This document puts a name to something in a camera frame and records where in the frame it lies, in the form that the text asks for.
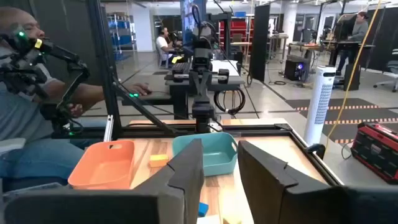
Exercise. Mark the black standing desk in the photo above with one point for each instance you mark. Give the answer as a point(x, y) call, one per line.
point(351, 46)

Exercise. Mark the black box with purple light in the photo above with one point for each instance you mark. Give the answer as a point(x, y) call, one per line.
point(293, 71)

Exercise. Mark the white tower fan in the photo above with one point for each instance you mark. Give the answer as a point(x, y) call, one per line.
point(321, 102)

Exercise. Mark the large blue block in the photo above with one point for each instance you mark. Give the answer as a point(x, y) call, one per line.
point(203, 210)

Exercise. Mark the blue storage shelf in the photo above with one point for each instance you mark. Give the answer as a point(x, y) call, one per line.
point(122, 40)

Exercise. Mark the white sheet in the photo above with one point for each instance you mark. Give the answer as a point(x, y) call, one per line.
point(227, 67)

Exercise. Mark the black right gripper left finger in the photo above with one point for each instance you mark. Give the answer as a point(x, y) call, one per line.
point(174, 199)

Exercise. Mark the red black tool case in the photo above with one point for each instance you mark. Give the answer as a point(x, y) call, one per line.
point(376, 149)

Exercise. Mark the red bin storage rack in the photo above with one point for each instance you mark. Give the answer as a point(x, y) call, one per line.
point(239, 28)

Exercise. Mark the person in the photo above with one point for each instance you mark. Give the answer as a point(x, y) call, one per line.
point(18, 124)
point(359, 31)
point(161, 45)

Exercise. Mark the black hazard striped floor mat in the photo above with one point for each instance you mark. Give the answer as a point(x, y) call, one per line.
point(357, 113)

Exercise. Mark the yellow orange block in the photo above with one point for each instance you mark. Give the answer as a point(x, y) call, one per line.
point(158, 161)

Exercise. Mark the black table clamp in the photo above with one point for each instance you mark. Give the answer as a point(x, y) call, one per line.
point(315, 151)

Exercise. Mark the office chair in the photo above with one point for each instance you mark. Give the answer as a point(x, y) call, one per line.
point(392, 67)

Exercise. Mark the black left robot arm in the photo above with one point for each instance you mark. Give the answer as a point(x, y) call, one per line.
point(202, 113)

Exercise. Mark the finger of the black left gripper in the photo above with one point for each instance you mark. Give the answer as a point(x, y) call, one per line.
point(209, 85)
point(196, 85)

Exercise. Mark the salmon orange plastic bin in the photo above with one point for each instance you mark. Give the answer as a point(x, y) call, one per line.
point(102, 168)

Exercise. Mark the black aluminium table frame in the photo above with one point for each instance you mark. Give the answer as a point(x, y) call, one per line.
point(255, 130)

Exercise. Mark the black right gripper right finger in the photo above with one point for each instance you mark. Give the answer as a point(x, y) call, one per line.
point(273, 199)

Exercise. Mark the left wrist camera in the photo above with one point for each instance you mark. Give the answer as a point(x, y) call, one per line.
point(202, 60)

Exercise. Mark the black partition panel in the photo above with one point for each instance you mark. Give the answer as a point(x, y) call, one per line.
point(259, 43)

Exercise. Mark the teal plastic bin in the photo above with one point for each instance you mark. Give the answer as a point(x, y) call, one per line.
point(217, 152)

